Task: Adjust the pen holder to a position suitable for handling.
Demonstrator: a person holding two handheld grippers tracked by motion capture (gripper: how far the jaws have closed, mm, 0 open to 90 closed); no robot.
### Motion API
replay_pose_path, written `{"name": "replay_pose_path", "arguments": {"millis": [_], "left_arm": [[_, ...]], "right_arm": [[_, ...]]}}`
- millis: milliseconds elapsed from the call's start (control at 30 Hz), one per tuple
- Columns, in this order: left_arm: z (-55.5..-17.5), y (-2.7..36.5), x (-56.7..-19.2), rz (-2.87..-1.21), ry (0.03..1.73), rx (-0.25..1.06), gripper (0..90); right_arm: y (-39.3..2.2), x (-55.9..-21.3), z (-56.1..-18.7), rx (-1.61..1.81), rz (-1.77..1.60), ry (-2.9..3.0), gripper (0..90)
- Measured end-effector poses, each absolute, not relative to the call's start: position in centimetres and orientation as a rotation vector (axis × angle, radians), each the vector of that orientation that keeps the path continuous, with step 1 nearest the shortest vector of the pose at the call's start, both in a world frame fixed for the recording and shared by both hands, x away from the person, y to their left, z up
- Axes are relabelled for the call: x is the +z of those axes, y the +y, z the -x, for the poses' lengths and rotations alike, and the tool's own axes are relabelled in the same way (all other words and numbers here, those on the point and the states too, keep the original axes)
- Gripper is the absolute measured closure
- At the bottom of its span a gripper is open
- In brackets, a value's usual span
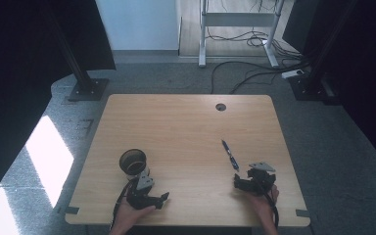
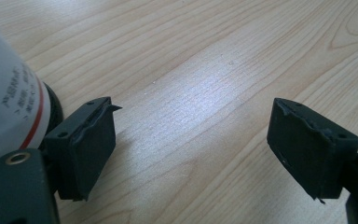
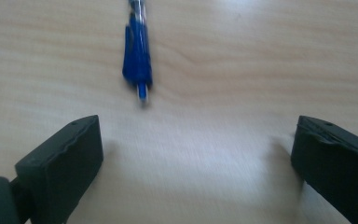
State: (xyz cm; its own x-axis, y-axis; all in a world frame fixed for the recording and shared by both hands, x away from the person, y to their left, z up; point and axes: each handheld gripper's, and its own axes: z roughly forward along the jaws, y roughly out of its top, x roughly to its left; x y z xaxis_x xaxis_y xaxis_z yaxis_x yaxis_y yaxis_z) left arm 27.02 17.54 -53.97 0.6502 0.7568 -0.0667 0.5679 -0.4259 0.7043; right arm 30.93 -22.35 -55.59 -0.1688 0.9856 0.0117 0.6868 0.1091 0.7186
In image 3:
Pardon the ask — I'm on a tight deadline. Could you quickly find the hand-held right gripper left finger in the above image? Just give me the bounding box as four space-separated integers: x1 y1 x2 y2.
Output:
14 114 104 224

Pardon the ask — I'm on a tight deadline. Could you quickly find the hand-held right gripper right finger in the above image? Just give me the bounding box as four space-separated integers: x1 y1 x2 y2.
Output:
290 115 358 224

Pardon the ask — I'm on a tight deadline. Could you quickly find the blue ballpoint pen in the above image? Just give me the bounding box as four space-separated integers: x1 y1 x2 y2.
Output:
121 0 154 105

